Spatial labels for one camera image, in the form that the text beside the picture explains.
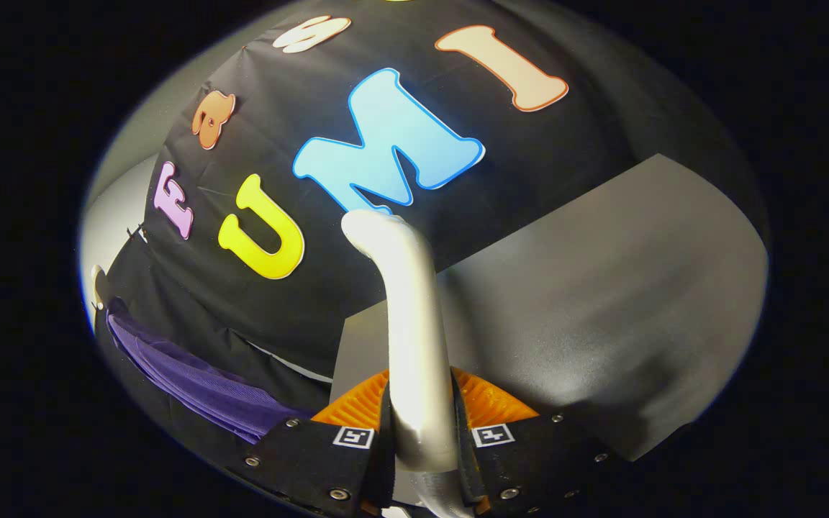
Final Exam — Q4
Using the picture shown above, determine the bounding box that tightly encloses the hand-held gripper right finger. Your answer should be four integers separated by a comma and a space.
450, 367, 628, 518

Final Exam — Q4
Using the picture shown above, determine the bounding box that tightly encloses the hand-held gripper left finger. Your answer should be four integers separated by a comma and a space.
242, 369, 395, 518

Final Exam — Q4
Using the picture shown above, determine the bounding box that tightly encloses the purple corduroy jacket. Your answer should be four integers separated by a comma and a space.
107, 299, 314, 445

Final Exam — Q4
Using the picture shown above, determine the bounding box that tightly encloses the cream garment steamer head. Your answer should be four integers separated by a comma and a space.
341, 209, 458, 472

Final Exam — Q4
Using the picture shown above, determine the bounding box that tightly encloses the grey drawer cabinet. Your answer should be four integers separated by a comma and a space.
328, 153, 770, 504

